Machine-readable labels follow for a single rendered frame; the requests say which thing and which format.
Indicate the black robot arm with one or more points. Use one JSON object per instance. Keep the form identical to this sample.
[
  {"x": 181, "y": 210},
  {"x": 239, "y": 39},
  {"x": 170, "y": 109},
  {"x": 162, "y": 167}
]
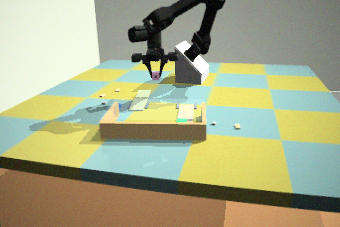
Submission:
[{"x": 164, "y": 16}]

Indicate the pink cube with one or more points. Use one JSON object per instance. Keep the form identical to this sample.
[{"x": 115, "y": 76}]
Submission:
[{"x": 155, "y": 75}]

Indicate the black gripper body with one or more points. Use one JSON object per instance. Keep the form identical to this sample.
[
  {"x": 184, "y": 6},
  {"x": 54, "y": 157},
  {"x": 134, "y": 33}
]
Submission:
[{"x": 137, "y": 57}]

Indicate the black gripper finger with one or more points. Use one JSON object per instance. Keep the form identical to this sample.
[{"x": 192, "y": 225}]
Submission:
[
  {"x": 161, "y": 67},
  {"x": 148, "y": 65}
]

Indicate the cream strip with teal polka dots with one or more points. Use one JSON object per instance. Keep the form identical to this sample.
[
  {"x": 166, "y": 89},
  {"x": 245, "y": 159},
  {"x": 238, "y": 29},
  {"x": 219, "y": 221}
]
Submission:
[{"x": 143, "y": 94}]

